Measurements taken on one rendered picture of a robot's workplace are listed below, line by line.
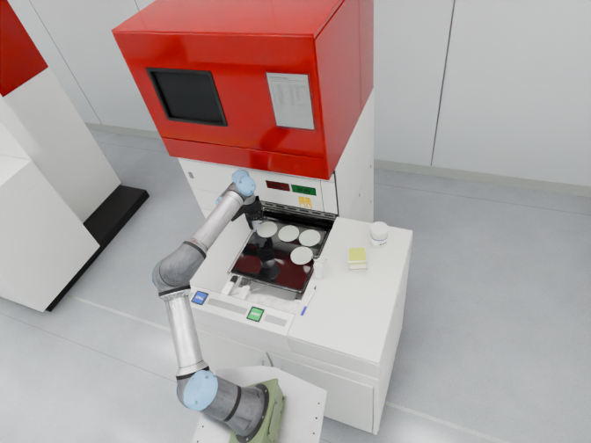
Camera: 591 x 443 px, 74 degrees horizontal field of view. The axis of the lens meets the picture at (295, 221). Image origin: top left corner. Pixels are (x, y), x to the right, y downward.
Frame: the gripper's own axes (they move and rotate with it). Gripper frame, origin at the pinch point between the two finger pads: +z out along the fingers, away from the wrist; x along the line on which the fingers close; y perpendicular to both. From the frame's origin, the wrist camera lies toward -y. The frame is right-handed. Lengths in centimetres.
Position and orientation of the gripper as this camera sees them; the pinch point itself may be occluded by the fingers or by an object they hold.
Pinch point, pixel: (252, 229)
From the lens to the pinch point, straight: 192.8
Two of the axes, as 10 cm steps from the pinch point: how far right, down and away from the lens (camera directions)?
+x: -1.4, -7.1, 6.9
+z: 1.4, 6.7, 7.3
